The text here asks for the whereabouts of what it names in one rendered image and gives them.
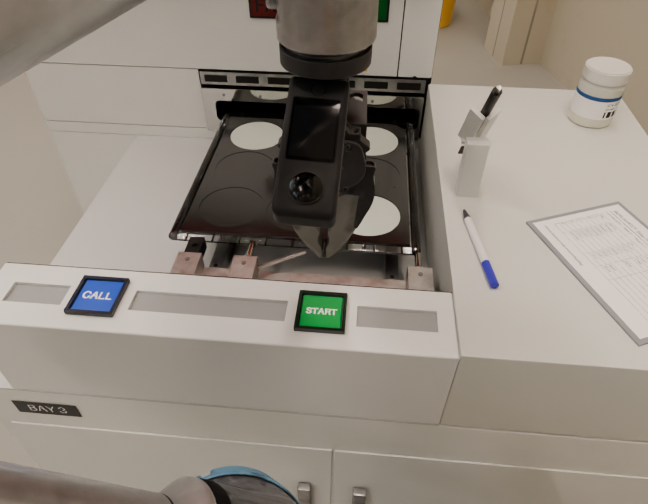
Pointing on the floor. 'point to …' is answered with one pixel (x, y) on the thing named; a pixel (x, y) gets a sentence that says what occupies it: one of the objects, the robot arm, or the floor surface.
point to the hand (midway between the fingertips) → (324, 251)
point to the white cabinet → (325, 453)
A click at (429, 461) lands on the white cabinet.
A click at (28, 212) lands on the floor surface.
